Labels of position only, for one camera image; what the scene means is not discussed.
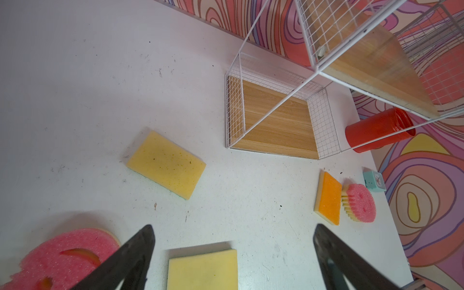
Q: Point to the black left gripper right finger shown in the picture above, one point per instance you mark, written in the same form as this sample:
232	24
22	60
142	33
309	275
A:
340	264

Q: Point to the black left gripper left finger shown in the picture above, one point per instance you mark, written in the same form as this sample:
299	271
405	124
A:
127	268

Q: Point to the white wire wooden shelf rack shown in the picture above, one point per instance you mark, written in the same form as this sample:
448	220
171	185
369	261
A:
418	69

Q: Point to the pink smiley sponge right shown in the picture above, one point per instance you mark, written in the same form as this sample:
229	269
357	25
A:
358	203

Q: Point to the red ribbed metal bucket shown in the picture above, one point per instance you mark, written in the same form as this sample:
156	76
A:
379	125

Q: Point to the pink smiley sponge left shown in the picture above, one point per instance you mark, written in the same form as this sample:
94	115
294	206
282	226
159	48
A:
63	261

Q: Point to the yellow green sponge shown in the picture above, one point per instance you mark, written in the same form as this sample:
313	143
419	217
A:
168	165
211	271

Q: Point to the pink smiley sponge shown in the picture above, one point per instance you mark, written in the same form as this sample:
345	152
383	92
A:
358	203
63	261

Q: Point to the small mint alarm clock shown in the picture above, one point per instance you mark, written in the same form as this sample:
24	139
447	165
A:
374	181

